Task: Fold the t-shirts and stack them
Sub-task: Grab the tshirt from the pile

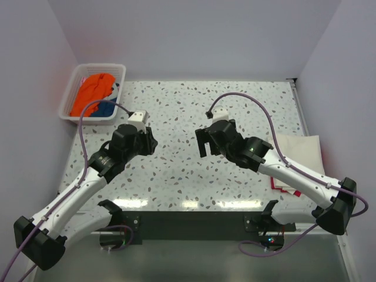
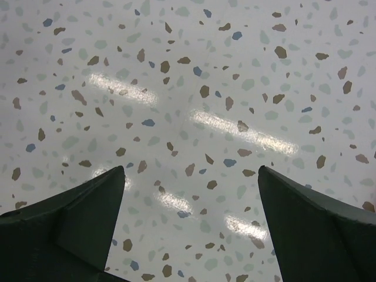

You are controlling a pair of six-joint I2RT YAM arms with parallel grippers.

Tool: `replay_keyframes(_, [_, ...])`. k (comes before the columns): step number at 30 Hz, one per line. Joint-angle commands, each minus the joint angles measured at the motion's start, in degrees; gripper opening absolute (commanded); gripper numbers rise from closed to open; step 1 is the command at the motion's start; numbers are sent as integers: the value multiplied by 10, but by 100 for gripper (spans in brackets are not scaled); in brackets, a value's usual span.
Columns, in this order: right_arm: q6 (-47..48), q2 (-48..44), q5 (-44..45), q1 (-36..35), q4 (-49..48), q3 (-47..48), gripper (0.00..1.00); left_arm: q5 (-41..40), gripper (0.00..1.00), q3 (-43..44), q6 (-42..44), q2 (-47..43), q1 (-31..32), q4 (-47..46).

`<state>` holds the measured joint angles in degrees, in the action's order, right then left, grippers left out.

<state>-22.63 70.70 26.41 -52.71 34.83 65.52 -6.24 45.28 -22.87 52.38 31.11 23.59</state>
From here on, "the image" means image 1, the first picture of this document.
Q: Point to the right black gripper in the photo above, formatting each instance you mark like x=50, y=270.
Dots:
x=203, y=137

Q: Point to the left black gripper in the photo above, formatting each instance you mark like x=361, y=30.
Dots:
x=150, y=141

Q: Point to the orange t shirt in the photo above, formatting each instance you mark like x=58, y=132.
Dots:
x=95, y=87

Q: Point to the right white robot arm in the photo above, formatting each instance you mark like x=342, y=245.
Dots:
x=334, y=199

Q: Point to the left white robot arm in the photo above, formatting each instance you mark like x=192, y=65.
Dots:
x=40, y=237

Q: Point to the navy blue printed t shirt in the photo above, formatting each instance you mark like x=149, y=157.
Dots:
x=106, y=109

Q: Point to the white plastic laundry basket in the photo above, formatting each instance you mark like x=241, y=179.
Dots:
x=86, y=70

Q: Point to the pink t shirt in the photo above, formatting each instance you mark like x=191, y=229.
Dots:
x=82, y=81

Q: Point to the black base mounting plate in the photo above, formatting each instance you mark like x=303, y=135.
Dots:
x=139, y=226

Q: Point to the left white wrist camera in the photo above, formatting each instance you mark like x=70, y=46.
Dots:
x=138, y=119

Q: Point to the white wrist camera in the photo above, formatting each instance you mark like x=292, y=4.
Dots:
x=217, y=113
x=138, y=119

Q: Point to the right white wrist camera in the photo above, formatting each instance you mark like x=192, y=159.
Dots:
x=217, y=113

